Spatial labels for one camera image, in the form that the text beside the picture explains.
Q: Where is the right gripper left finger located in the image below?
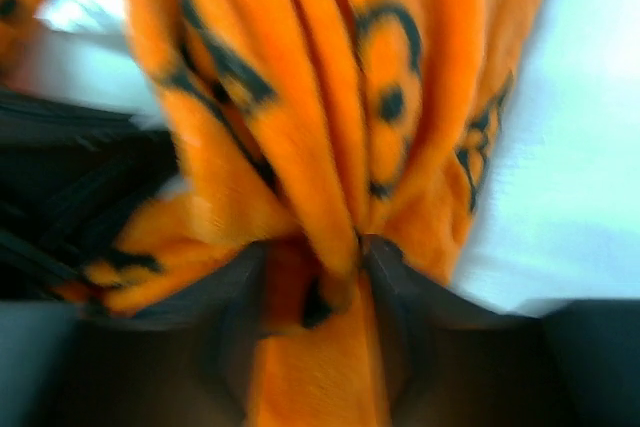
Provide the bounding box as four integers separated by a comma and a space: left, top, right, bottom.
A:
74, 244, 266, 426

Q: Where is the orange patterned pillowcase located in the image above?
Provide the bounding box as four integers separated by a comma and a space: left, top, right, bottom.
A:
0, 0, 556, 427

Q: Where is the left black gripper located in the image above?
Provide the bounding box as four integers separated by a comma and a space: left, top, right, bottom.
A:
1, 90, 178, 299

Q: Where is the white pillow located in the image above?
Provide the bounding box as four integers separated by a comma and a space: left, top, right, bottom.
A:
454, 0, 639, 315

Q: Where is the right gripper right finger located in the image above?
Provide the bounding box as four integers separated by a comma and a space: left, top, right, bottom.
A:
363, 237, 565, 426

